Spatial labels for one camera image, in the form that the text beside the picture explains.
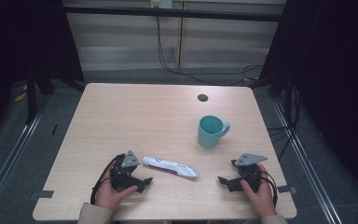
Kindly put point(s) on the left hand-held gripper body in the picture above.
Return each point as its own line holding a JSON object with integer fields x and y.
{"x": 121, "y": 178}

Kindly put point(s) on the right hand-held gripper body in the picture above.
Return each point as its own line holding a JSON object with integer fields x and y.
{"x": 250, "y": 174}

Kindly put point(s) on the white and purple toothpaste tube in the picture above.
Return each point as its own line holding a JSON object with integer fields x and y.
{"x": 169, "y": 167}

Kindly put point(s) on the teal mug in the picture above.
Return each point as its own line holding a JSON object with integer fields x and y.
{"x": 209, "y": 133}

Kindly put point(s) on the person's left hand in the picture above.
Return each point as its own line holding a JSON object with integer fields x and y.
{"x": 110, "y": 196}

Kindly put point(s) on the person's right hand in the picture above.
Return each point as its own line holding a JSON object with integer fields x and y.
{"x": 261, "y": 196}

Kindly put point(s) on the grey tape strip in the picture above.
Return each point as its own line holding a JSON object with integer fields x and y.
{"x": 286, "y": 189}
{"x": 43, "y": 194}

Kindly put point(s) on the small black floor marker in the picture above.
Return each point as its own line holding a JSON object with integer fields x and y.
{"x": 54, "y": 129}

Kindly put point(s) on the black metal stand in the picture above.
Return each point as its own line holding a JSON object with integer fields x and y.
{"x": 31, "y": 99}
{"x": 287, "y": 99}

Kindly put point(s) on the black table grommet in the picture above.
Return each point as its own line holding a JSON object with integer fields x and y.
{"x": 203, "y": 97}

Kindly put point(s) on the yellow floor tape piece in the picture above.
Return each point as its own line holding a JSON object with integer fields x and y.
{"x": 20, "y": 97}

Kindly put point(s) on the black curtain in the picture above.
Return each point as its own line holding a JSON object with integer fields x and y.
{"x": 338, "y": 77}
{"x": 18, "y": 37}

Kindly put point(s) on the black horizontal bar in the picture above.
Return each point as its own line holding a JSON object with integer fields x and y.
{"x": 167, "y": 13}

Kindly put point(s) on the metal floor rail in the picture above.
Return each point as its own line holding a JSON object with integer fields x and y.
{"x": 307, "y": 161}
{"x": 12, "y": 155}

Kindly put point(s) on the white wall outlet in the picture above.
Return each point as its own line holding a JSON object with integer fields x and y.
{"x": 161, "y": 3}

